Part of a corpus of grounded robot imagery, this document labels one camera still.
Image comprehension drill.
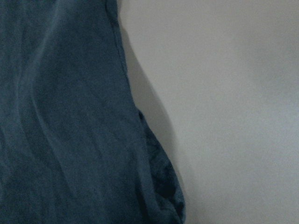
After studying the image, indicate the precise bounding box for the black graphic t-shirt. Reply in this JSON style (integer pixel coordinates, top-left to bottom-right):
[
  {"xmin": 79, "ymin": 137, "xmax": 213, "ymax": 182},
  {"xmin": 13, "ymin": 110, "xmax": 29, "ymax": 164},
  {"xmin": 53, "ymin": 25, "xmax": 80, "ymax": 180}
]
[{"xmin": 0, "ymin": 0, "xmax": 185, "ymax": 224}]

